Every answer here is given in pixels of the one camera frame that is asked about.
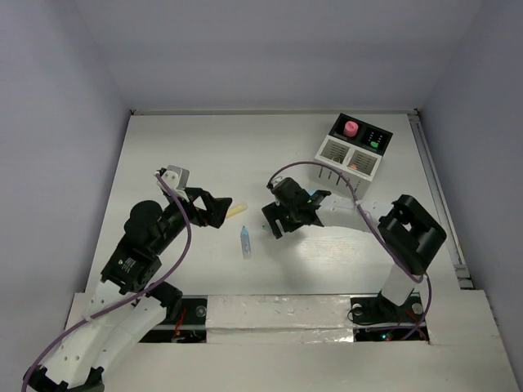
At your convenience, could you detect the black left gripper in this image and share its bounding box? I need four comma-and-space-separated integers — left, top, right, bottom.
154, 186, 232, 253

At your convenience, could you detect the yellow pencil-shaped highlighter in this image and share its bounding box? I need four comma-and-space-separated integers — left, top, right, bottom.
226, 203, 248, 219

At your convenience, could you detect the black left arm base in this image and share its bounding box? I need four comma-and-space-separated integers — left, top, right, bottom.
140, 296, 208, 344

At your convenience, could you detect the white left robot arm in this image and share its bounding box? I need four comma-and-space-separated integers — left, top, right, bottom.
21, 186, 232, 391

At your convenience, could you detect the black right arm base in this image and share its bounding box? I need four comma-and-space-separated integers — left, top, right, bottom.
347, 293, 430, 342

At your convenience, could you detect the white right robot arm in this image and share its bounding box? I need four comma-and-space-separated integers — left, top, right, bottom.
261, 177, 447, 326

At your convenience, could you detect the blue pencil-shaped highlighter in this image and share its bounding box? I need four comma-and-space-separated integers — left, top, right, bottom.
240, 226, 252, 260

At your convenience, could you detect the white black desk organizer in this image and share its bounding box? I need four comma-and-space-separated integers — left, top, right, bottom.
311, 114, 393, 199

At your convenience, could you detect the pink tape roll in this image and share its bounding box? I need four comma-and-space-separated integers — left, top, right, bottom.
343, 120, 360, 138

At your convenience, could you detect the white front platform board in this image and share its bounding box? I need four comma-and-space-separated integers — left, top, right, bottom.
105, 291, 518, 391

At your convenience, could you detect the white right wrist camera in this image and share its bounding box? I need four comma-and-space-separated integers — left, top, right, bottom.
266, 176, 284, 189

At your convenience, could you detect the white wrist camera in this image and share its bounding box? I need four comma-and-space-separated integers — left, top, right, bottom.
154, 165, 190, 202
266, 176, 284, 189

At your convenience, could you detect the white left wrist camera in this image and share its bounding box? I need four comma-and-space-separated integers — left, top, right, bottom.
154, 165, 190, 202

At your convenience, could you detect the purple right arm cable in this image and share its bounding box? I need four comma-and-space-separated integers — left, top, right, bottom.
267, 161, 432, 342

